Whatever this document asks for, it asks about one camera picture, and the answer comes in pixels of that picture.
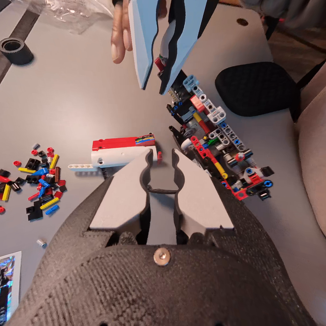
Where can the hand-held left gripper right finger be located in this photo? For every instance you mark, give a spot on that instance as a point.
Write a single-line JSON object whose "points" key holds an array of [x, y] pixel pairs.
{"points": [[203, 201]]}

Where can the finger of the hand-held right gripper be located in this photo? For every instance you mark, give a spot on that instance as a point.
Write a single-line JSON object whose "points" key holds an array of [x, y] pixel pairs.
{"points": [[142, 38], [189, 38]]}

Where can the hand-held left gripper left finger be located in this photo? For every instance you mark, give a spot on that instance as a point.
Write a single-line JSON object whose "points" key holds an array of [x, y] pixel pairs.
{"points": [[119, 201]]}

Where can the white lego panel assembly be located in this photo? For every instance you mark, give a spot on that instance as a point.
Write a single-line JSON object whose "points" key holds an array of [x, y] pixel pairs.
{"points": [[119, 158]]}

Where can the red lego slope piece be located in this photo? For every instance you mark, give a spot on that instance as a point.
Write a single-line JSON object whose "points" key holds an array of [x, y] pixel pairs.
{"points": [[114, 144]]}

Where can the lego race car model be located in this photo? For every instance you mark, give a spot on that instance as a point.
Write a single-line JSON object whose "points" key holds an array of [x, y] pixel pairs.
{"points": [[216, 132]]}

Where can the person's right forearm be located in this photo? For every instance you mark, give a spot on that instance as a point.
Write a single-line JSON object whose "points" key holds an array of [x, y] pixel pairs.
{"points": [[280, 7]]}

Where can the black lego beam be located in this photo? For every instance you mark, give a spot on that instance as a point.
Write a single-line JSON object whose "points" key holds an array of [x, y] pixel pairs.
{"points": [[105, 173]]}

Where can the pile of small lego pieces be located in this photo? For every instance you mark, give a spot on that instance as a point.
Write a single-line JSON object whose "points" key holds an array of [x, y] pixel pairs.
{"points": [[38, 178]]}

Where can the small grey lego piece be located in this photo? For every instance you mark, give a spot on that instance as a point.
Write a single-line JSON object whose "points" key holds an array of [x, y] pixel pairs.
{"points": [[40, 242]]}

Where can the person's right hand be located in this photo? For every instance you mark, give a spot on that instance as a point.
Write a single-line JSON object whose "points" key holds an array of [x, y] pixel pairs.
{"points": [[118, 38]]}

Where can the clear plastic bag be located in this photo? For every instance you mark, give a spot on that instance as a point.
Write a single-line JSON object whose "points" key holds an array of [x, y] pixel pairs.
{"points": [[76, 12]]}

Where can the black rubber tire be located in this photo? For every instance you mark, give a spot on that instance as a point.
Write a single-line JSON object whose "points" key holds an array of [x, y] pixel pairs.
{"points": [[20, 54]]}

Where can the holographic sticker sheet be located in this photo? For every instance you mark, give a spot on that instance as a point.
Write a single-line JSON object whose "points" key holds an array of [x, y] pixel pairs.
{"points": [[7, 280]]}

